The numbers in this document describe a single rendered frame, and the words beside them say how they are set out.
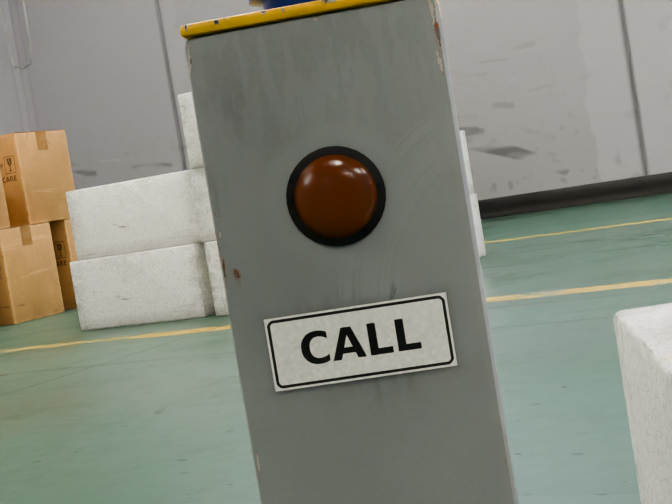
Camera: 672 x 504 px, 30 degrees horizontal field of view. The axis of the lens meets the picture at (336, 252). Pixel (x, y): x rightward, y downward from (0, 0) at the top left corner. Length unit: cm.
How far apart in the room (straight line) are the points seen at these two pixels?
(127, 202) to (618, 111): 297
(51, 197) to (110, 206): 105
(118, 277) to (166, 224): 19
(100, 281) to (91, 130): 382
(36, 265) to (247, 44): 379
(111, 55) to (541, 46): 241
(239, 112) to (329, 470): 10
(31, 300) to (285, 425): 375
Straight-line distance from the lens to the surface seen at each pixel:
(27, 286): 408
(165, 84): 671
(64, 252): 430
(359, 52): 34
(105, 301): 324
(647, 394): 55
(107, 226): 323
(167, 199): 312
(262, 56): 34
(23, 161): 419
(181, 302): 310
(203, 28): 35
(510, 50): 581
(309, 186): 34
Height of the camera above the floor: 26
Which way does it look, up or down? 3 degrees down
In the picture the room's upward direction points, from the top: 9 degrees counter-clockwise
